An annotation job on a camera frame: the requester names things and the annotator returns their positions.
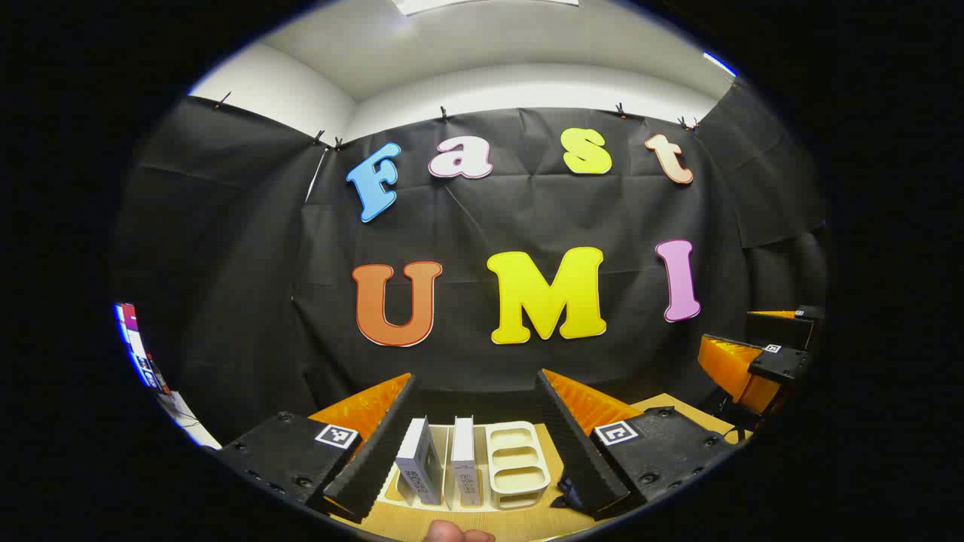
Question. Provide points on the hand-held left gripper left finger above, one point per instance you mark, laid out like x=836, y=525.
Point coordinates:
x=376, y=452

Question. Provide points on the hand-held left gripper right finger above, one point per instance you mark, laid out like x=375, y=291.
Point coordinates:
x=576, y=444

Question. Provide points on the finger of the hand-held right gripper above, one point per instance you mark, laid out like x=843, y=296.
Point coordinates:
x=783, y=327
x=783, y=365

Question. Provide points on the white book with figure cover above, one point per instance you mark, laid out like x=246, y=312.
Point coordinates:
x=418, y=459

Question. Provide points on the white desktop bookshelf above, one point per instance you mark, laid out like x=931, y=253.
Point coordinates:
x=520, y=467

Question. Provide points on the plain white book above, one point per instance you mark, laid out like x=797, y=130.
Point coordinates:
x=465, y=459

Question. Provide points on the white side table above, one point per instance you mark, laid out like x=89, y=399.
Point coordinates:
x=188, y=421

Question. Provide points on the colourful lit screen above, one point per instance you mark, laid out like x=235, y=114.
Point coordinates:
x=135, y=346

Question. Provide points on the row of black cloth clips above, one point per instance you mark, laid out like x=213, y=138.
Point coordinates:
x=444, y=114

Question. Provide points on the ceiling light panel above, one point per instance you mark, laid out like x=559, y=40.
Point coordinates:
x=482, y=4

